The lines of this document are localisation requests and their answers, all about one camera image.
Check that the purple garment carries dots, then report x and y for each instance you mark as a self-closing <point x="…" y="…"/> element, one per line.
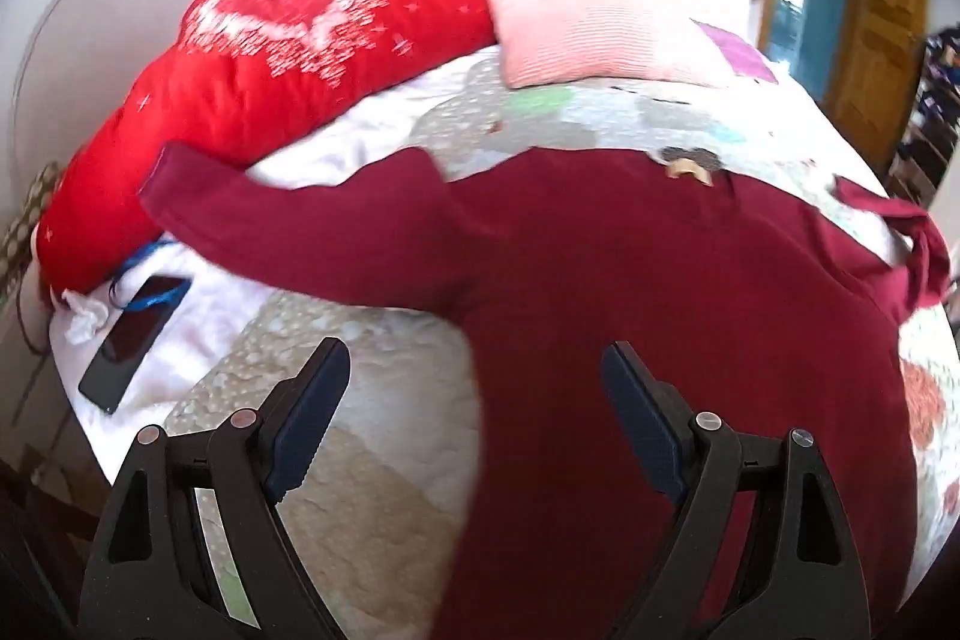
<point x="739" y="51"/>

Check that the pink striped pillow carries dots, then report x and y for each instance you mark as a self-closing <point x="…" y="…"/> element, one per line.
<point x="592" y="33"/>

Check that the maroon long-sleeved sweater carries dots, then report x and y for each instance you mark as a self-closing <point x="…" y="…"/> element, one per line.
<point x="637" y="265"/>

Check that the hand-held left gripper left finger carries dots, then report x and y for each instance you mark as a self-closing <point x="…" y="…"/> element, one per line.
<point x="301" y="434"/>

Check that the patchwork bedspread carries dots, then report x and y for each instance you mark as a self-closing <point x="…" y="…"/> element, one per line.
<point x="570" y="123"/>

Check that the cluttered shelf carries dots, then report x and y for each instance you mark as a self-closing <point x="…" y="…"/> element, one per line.
<point x="930" y="108"/>

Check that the crumpled white tissue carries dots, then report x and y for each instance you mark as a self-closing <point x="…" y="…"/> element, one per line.
<point x="84" y="314"/>

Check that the beige rounded headboard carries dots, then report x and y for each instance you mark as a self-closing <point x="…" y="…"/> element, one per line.
<point x="112" y="10"/>

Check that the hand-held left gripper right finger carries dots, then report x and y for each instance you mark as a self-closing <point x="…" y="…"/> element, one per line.
<point x="646" y="430"/>

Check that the black smartphone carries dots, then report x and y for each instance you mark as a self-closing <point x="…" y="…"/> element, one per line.
<point x="127" y="344"/>

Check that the spotted green cushion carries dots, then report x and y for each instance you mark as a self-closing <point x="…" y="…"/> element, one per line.
<point x="26" y="220"/>

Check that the red printed pillow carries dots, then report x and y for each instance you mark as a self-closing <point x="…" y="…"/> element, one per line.
<point x="262" y="85"/>

